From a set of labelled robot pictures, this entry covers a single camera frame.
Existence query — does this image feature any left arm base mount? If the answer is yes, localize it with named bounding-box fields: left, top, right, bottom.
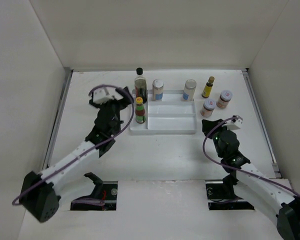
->
left=70, top=172, right=119, bottom=211

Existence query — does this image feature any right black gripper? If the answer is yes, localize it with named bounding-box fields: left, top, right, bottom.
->
left=201, top=118, right=230, bottom=158

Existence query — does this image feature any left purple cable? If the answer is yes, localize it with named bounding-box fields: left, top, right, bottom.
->
left=11, top=84, right=136, bottom=206

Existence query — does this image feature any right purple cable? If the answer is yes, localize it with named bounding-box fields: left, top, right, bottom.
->
left=202, top=115, right=300, bottom=205

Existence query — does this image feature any small yellow oil bottle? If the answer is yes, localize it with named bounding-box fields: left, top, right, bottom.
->
left=201, top=76, right=215, bottom=98

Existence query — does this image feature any orange spice jar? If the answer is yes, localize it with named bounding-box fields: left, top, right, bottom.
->
left=200, top=98, right=216, bottom=118
left=216, top=90, right=233, bottom=109

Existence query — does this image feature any purple cable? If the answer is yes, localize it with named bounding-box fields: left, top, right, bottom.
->
left=11, top=84, right=136, bottom=206
left=202, top=115, right=300, bottom=205

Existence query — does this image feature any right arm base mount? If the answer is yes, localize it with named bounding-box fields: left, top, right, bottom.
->
left=205, top=175, right=255, bottom=211

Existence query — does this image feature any white granule jar blue label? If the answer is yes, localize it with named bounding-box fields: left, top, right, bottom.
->
left=152, top=79, right=164, bottom=102

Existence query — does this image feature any white divided organizer tray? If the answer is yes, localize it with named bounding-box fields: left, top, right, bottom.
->
left=129, top=89, right=197, bottom=136

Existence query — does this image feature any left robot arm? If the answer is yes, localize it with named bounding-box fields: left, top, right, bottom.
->
left=13, top=85, right=134, bottom=223

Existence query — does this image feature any dark soy sauce bottle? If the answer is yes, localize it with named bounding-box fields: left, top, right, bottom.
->
left=134, top=67, right=148, bottom=104

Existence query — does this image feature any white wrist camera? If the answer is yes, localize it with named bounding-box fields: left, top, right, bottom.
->
left=228, top=115, right=243, bottom=131
left=91, top=87, right=115, bottom=104

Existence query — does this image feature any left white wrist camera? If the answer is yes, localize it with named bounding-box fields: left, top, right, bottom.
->
left=91, top=87, right=115, bottom=104

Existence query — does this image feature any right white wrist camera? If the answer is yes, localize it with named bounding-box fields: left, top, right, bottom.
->
left=228, top=115, right=243, bottom=131

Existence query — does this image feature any orange spice jar back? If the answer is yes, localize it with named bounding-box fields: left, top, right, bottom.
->
left=216, top=90, right=233, bottom=109

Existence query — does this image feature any orange spice jar front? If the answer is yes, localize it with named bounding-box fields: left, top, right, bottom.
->
left=200, top=98, right=216, bottom=118

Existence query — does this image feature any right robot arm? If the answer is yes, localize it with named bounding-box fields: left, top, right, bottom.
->
left=201, top=115, right=300, bottom=240

